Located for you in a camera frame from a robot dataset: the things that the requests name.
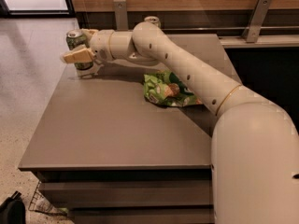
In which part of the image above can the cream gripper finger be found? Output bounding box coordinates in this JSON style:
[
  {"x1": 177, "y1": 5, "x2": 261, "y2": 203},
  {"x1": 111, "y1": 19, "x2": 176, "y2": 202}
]
[
  {"x1": 61, "y1": 45, "x2": 95, "y2": 63},
  {"x1": 82, "y1": 29, "x2": 98, "y2": 40}
]

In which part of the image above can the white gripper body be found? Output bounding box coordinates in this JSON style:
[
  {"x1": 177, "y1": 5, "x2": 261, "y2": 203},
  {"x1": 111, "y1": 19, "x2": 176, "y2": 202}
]
[{"x1": 90, "y1": 30, "x2": 114, "y2": 62}]

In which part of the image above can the dark green soda can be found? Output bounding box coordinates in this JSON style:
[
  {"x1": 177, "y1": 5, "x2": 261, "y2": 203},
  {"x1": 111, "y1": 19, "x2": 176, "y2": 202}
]
[{"x1": 66, "y1": 29, "x2": 93, "y2": 71}]

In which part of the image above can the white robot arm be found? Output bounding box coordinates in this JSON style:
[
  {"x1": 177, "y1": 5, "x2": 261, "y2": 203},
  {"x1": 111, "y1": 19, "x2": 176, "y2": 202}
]
[{"x1": 62, "y1": 21, "x2": 299, "y2": 224}]

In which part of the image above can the white green soda can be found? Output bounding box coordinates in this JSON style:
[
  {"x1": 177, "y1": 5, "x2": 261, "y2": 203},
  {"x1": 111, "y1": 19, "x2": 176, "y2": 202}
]
[{"x1": 144, "y1": 16, "x2": 161, "y2": 27}]

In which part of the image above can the green snack chip bag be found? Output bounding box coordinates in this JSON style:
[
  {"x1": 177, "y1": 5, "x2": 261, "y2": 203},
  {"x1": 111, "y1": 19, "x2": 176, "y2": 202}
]
[{"x1": 143, "y1": 70, "x2": 202, "y2": 107}]

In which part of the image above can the grey drawer cabinet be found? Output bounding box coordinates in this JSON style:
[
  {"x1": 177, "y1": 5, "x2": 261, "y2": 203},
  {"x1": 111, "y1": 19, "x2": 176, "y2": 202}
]
[{"x1": 18, "y1": 33, "x2": 242, "y2": 224}]

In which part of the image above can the black bag on floor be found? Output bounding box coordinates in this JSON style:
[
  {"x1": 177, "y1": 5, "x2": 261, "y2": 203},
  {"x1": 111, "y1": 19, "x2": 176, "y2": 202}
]
[{"x1": 0, "y1": 191, "x2": 26, "y2": 224}]

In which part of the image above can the left metal wall bracket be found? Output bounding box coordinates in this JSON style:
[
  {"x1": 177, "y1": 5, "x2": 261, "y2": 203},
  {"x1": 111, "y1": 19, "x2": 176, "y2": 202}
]
[{"x1": 113, "y1": 0, "x2": 129, "y2": 31}]

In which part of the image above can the metal wall bracket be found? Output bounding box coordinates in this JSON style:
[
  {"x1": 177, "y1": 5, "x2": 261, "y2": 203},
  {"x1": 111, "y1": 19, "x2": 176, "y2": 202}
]
[
  {"x1": 113, "y1": 0, "x2": 129, "y2": 31},
  {"x1": 242, "y1": 0, "x2": 273, "y2": 43}
]

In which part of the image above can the horizontal metal rail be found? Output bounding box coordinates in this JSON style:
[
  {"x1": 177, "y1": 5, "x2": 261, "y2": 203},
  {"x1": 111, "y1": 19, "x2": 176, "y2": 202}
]
[{"x1": 162, "y1": 26, "x2": 299, "y2": 33}]

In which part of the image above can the grey wall shelf ledge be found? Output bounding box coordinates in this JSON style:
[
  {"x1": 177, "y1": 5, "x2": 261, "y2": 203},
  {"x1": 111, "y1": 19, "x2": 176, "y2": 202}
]
[{"x1": 220, "y1": 35, "x2": 299, "y2": 49}]

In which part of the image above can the wire mesh basket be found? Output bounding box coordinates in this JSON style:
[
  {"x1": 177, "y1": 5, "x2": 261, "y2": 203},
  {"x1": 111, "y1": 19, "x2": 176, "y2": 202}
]
[{"x1": 28, "y1": 182, "x2": 67, "y2": 217}]

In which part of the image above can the right metal wall bracket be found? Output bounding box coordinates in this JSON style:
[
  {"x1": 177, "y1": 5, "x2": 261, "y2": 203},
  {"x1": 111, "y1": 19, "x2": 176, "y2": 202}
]
[{"x1": 242, "y1": 0, "x2": 273, "y2": 43}]

